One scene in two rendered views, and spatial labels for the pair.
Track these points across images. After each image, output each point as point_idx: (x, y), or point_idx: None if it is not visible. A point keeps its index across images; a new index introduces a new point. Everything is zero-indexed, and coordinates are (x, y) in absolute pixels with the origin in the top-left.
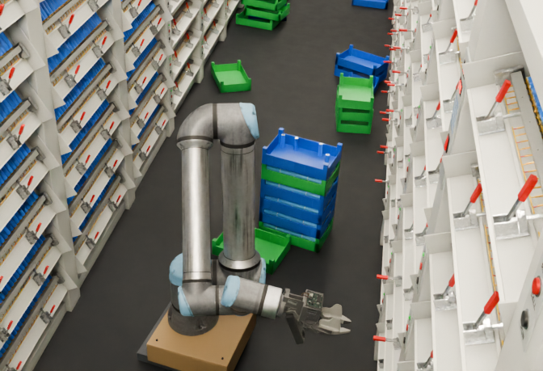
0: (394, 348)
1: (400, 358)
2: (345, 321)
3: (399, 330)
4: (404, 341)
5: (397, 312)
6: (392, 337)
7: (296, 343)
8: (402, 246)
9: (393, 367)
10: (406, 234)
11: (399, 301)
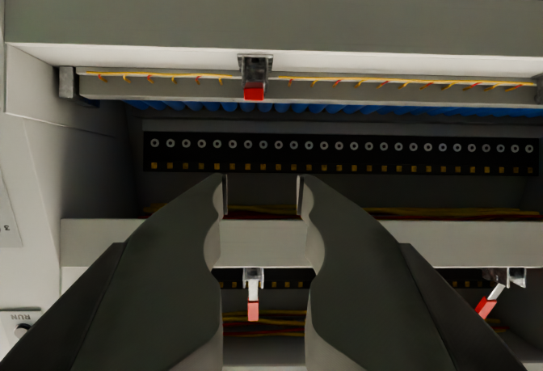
0: (240, 56)
1: (31, 250)
2: (296, 205)
3: (327, 61)
4: (16, 335)
5: (427, 61)
6: (304, 51)
7: None
8: (482, 267)
9: (150, 49)
10: (503, 279)
11: (481, 65)
